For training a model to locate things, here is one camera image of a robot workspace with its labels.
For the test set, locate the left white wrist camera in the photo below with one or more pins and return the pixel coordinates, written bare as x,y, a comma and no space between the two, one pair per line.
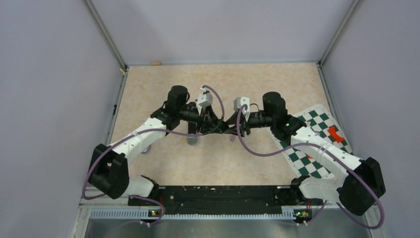
204,99

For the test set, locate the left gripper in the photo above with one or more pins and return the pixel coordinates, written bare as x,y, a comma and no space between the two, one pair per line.
211,124

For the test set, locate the black microphone grey head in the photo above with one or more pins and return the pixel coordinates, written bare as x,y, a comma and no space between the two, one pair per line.
192,140

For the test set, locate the red orange block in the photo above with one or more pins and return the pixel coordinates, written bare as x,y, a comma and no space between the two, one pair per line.
333,132

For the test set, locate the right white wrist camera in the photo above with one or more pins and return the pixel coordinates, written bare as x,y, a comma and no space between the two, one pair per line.
242,104

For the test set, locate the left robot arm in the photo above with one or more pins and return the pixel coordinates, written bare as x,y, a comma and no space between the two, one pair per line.
108,171

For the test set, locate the grey purple earbud case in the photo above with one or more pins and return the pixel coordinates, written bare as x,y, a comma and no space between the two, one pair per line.
146,150

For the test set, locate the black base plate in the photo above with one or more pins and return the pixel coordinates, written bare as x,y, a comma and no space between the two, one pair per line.
229,200

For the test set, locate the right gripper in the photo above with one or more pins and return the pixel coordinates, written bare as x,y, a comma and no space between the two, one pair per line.
243,125

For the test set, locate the grey slotted cable duct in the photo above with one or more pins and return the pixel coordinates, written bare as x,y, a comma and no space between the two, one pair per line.
146,214

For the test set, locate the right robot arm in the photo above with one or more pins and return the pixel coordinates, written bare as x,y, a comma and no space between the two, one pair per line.
358,183

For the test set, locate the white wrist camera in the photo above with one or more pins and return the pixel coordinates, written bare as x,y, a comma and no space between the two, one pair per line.
242,104
204,99

